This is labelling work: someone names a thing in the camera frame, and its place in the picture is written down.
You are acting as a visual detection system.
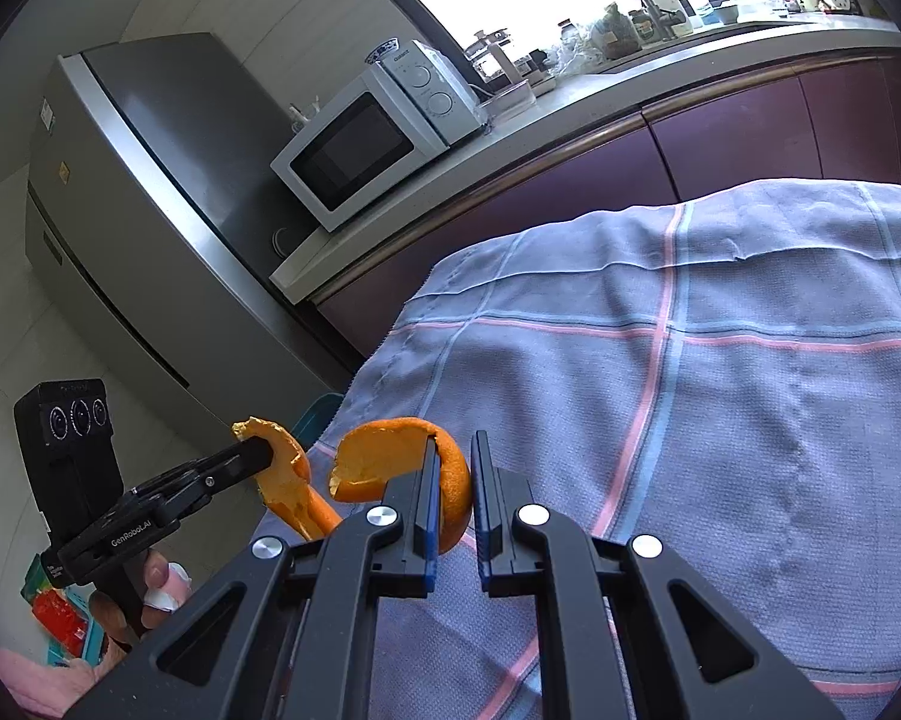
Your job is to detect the green packet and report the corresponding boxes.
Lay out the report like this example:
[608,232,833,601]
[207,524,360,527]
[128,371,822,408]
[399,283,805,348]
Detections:
[21,559,57,601]

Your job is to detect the glass food container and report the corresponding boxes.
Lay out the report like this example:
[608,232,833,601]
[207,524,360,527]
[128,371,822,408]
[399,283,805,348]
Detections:
[487,79,537,112]

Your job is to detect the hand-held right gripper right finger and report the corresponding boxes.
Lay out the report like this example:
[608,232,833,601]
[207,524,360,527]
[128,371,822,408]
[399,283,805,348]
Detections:
[469,431,849,720]

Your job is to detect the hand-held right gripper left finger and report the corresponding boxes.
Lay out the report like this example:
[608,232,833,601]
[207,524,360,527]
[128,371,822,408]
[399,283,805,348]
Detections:
[64,435,444,720]

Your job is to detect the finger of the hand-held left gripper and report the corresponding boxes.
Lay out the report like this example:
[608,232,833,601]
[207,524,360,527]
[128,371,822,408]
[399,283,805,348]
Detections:
[184,438,274,494]

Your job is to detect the clear plastic bag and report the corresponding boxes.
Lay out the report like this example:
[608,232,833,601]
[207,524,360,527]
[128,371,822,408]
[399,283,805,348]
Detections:
[551,34,597,76]

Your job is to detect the white kitchen countertop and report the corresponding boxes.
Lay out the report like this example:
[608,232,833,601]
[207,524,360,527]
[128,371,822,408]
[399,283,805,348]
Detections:
[270,11,901,305]

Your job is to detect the white soap bottle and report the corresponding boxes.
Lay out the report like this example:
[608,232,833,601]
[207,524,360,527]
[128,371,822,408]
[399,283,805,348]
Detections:
[641,0,695,35]

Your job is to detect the grey checked tablecloth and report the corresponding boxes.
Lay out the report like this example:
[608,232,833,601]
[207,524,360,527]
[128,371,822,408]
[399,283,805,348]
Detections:
[285,178,901,720]

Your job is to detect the red snack wrapper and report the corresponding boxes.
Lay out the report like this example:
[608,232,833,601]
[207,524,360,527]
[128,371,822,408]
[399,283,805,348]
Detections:
[31,589,91,650]

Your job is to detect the purple lower kitchen cabinets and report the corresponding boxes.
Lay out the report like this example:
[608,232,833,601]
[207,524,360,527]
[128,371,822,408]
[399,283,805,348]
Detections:
[311,45,901,361]

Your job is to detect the person's left hand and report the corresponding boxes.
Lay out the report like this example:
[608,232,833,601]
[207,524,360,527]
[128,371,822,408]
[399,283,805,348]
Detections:
[88,551,194,653]

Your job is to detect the small orange peel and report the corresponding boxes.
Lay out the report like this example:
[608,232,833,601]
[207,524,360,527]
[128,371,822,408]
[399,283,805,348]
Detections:
[231,416,344,542]

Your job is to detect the glass jar on counter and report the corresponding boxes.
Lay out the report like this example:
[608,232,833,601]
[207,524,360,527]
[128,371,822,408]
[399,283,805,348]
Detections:
[465,26,522,87]

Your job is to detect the dark bag of greens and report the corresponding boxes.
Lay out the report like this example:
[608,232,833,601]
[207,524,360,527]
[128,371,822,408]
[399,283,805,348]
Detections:
[596,4,642,61]

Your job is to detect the grey refrigerator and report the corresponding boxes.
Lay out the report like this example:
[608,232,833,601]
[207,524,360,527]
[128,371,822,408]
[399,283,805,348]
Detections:
[24,31,361,458]

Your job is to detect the white microwave oven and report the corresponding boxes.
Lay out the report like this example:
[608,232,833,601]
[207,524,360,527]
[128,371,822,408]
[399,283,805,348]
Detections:
[270,40,489,233]

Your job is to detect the person's left forearm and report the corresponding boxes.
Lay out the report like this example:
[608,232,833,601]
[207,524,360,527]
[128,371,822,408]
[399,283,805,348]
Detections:
[0,645,132,720]

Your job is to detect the large orange peel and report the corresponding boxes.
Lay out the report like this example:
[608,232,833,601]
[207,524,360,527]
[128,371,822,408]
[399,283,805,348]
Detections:
[328,418,472,557]

